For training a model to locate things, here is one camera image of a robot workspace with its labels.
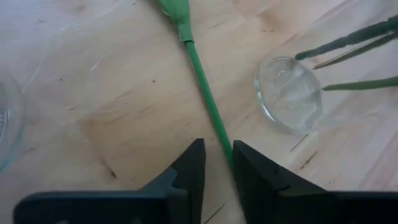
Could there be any pink tulip green stem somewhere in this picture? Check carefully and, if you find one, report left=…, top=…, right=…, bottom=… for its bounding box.
left=154, top=0, right=234, bottom=171

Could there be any bulbous clear glass vase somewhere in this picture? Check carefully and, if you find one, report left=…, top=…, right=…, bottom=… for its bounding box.
left=0, top=67, right=26, bottom=174

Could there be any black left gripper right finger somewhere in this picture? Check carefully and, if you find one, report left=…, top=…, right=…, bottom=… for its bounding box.
left=232, top=139, right=398, bottom=224

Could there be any tall clear glass vase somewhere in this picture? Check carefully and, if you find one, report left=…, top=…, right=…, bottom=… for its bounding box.
left=254, top=6, right=398, bottom=138

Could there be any purple artificial orchid stem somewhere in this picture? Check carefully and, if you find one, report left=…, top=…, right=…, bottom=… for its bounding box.
left=294, top=14, right=398, bottom=61

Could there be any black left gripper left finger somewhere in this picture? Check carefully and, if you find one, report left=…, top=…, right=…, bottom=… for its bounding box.
left=12, top=138, right=206, bottom=224

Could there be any yellow artificial tulip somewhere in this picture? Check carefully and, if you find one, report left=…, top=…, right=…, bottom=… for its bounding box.
left=313, top=30, right=398, bottom=70

